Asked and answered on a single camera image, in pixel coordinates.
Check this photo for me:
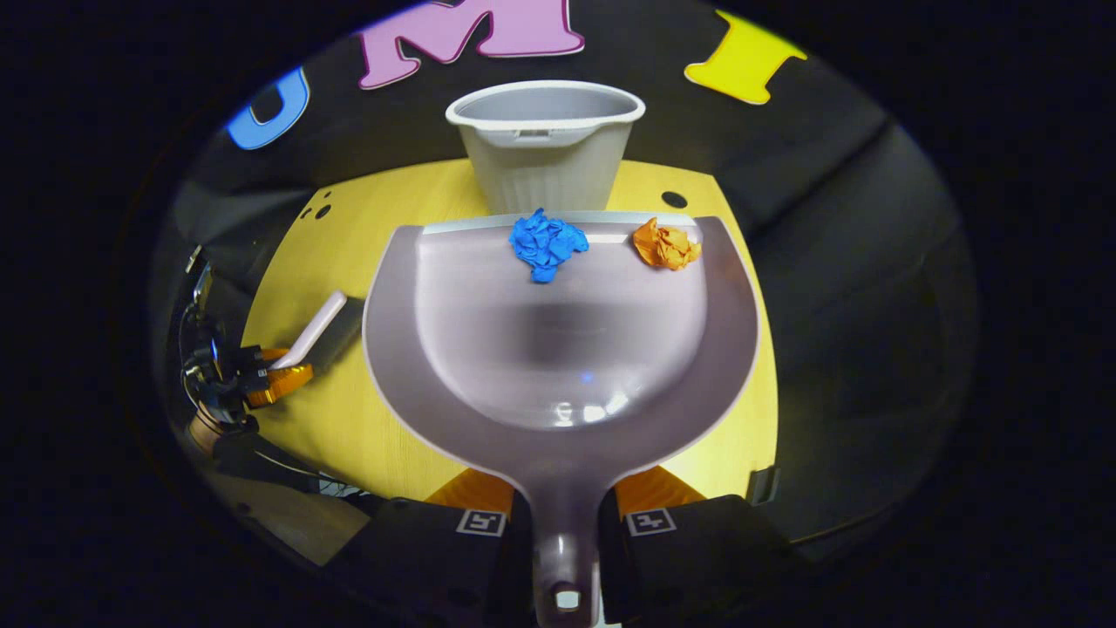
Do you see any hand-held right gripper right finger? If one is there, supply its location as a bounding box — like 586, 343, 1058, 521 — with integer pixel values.
597, 465, 799, 625

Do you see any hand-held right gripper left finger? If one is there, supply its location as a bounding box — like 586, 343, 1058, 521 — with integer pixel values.
327, 467, 534, 628

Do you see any small pink broom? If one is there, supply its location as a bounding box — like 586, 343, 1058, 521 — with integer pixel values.
270, 290, 367, 376

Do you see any pink dustpan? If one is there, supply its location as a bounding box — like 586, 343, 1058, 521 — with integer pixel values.
362, 211, 761, 628

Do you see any blue paper ball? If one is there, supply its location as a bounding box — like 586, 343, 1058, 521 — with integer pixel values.
509, 208, 590, 284

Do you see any orange paper ball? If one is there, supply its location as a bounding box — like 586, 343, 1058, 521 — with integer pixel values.
632, 217, 703, 271

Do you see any white ribbed garbage bin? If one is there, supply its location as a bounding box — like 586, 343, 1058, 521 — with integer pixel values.
445, 80, 647, 216

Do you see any yellow wooden desktop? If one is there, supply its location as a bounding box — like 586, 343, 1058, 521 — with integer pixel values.
240, 157, 779, 524

